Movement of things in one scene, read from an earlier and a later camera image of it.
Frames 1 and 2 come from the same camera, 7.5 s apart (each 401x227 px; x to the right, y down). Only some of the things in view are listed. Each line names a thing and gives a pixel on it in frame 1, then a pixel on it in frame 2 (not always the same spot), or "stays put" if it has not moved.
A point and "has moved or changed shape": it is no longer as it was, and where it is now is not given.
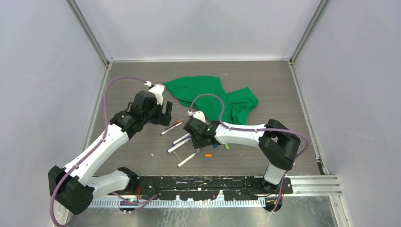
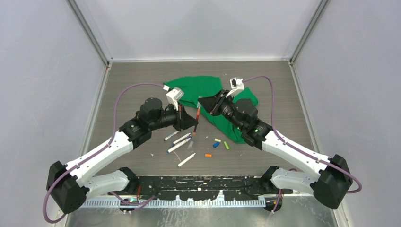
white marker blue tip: x=176 y=141 stays put
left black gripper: x=162 y=119 to x=186 y=122
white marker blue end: x=180 y=144 stays put
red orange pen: x=177 y=122 has moved or changed shape
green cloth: x=238 y=103 stays put
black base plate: x=211 y=187 stays put
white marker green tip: x=184 y=161 stays put
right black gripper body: x=197 y=142 to x=225 y=107
